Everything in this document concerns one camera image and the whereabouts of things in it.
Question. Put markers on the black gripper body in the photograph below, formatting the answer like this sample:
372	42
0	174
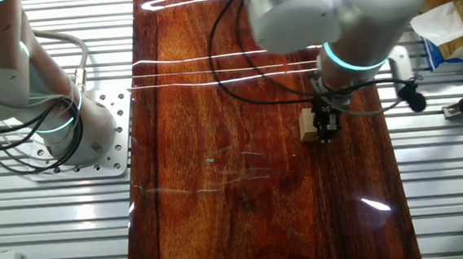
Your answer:
328	107

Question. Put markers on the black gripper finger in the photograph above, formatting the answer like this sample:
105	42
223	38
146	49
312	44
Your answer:
331	132
317	124

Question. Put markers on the small tan wooden block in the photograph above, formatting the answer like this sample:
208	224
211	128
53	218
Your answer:
307	126

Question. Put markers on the glossy wood-grain mat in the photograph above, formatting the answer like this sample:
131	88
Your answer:
234	166

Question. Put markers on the white yellow blue paper bag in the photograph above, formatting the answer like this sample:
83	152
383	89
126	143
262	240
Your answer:
449	24

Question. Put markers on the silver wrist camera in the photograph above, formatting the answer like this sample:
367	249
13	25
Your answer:
400	66

